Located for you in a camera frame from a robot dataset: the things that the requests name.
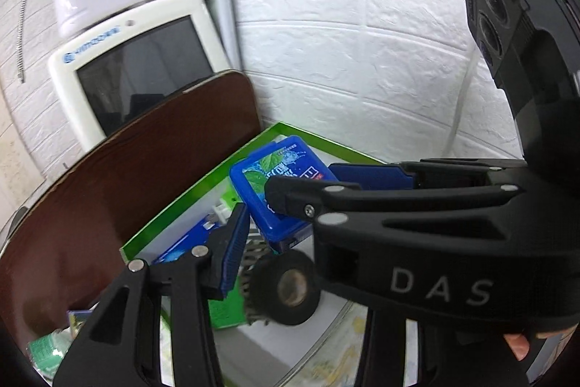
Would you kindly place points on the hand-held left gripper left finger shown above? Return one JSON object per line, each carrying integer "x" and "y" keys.
{"x": 233, "y": 251}

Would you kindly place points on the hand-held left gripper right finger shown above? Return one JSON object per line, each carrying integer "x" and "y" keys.
{"x": 385, "y": 350}

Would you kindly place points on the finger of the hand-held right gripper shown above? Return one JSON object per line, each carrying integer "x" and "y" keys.
{"x": 317, "y": 199}
{"x": 371, "y": 176}

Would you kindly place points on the blue packet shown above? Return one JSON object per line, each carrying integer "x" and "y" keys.
{"x": 195, "y": 237}

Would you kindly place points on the blue mint tin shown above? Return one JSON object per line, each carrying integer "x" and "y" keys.
{"x": 272, "y": 178}

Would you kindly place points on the green carton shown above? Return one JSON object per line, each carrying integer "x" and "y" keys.
{"x": 229, "y": 305}

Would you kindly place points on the green and white cardboard box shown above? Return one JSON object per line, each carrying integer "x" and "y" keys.
{"x": 181, "y": 224}

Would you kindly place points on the black tape roll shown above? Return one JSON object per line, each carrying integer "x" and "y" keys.
{"x": 285, "y": 287}

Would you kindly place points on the person's right hand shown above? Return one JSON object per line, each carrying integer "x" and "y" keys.
{"x": 519, "y": 346}

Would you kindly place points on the animal printed cloth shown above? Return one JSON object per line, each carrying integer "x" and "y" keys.
{"x": 349, "y": 350}

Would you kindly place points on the dark brown wooden board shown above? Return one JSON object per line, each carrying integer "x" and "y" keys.
{"x": 127, "y": 187}

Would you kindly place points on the white monitor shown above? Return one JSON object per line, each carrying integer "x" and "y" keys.
{"x": 136, "y": 69}

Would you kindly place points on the green plastic packet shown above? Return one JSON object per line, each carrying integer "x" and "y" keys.
{"x": 47, "y": 353}

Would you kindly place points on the white frame panel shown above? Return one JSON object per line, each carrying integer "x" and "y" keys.
{"x": 224, "y": 24}

